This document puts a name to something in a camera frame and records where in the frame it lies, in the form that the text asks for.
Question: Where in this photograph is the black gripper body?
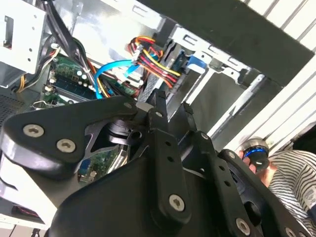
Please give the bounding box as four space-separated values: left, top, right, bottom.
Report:
46 119 262 237

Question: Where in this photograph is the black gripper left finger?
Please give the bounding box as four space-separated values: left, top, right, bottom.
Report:
0 90 194 227

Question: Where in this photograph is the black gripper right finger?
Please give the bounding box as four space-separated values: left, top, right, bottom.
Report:
179 102 316 237

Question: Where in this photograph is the round black tool blue ring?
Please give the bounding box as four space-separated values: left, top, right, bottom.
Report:
240 138 271 172

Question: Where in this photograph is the person's hand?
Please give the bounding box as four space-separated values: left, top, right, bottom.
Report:
236 147 277 187

